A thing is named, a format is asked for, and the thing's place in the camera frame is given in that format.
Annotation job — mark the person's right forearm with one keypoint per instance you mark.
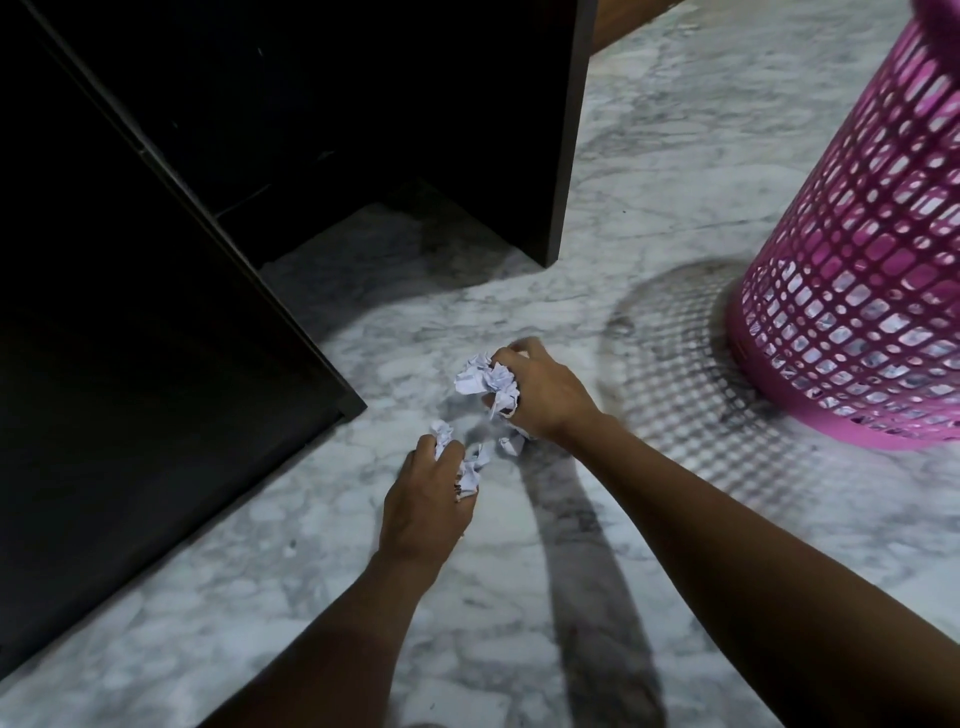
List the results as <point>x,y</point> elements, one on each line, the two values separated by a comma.
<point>787,585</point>

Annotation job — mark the brown wooden room door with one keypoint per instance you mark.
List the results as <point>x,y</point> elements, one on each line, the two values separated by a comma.
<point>630,19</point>

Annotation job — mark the dark wooden cabinet door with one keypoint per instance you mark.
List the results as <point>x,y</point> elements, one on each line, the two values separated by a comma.
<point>112,375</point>

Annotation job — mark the white paper ball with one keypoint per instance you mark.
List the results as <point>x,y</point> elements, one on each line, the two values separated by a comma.
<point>472,472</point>
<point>484,379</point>
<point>511,444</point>

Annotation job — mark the pink plastic basket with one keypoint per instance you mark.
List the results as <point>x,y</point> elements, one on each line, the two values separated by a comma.
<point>862,262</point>

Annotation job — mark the dark wooden cabinet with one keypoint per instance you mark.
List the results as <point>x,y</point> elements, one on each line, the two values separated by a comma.
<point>412,112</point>

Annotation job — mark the person's right hand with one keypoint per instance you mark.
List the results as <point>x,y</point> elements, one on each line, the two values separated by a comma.
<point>547,397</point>

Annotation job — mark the person's left forearm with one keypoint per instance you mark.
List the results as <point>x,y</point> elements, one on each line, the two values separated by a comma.
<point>337,652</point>

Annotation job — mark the person's left hand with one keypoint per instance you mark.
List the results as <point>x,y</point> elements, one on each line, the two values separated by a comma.
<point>424,510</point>

